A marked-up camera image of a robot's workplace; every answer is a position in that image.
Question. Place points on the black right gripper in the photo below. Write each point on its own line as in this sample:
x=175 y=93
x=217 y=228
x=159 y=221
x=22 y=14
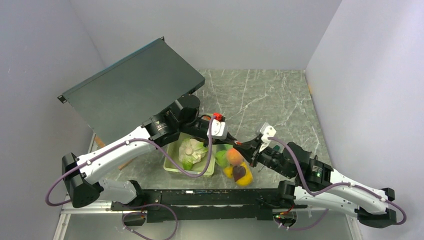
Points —
x=248 y=148

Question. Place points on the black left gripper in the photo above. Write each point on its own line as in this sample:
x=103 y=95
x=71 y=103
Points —
x=229 y=140

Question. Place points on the orange red peach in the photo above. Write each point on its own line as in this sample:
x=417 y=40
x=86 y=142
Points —
x=234 y=157

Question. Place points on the light green bitter gourd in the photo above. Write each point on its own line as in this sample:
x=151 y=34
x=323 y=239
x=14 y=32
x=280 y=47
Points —
x=221 y=158

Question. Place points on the clear zip bag orange zipper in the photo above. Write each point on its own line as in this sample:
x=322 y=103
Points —
x=227 y=147

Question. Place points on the dark red plum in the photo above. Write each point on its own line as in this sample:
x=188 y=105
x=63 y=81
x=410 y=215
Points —
x=238 y=172

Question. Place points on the yellow corn cob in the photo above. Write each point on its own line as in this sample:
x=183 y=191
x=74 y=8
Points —
x=228 y=171

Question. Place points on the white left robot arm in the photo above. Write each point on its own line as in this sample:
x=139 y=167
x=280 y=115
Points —
x=84 y=175

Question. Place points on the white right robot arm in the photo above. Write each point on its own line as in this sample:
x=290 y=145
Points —
x=314 y=183

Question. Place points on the white cauliflower with leaves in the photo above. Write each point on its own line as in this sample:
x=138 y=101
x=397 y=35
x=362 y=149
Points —
x=190 y=152

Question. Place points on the light green plastic tray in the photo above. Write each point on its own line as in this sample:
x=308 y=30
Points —
x=203 y=168

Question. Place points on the dark grey rack server chassis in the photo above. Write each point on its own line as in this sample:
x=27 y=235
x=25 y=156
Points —
x=116 y=100

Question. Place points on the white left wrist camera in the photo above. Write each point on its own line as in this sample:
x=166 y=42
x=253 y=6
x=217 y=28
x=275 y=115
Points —
x=217 y=130

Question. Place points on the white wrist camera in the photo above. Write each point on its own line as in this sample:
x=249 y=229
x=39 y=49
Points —
x=217 y=130
x=266 y=131

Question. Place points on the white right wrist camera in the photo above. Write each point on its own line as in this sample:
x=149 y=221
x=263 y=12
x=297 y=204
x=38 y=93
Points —
x=266 y=131

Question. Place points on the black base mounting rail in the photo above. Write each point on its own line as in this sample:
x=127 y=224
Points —
x=261 y=204

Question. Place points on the aluminium frame rail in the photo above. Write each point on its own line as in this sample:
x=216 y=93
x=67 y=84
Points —
x=86 y=223

